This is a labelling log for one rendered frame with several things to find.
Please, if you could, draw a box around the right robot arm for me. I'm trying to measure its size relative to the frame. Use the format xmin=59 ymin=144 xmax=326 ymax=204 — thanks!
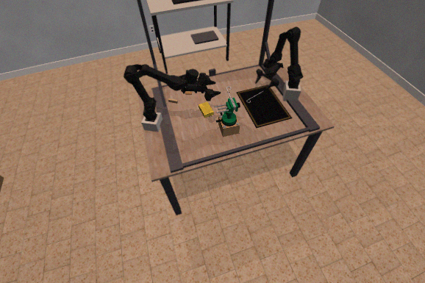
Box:
xmin=124 ymin=64 xmax=210 ymax=122

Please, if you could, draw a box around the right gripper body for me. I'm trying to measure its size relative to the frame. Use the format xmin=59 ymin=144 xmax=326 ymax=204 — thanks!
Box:
xmin=194 ymin=80 xmax=213 ymax=101

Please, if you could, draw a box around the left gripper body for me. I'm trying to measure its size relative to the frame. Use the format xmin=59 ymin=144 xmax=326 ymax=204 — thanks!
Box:
xmin=256 ymin=68 xmax=279 ymax=86

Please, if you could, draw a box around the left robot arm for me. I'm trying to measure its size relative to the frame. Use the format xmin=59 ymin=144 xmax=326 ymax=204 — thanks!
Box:
xmin=263 ymin=27 xmax=303 ymax=89

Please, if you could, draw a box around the black mat with tan border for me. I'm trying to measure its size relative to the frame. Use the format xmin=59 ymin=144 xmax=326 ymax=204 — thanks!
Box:
xmin=237 ymin=85 xmax=292 ymax=128

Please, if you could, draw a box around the yellow sponge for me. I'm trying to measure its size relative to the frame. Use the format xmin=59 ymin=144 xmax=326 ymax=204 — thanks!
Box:
xmin=199 ymin=102 xmax=214 ymax=118

